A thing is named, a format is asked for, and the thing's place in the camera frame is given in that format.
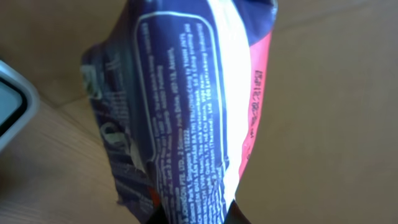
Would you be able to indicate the red purple pad package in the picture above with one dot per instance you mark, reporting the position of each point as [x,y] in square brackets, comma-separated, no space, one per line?
[177,91]

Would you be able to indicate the white barcode scanner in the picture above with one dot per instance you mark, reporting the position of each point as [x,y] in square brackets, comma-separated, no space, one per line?
[20,102]

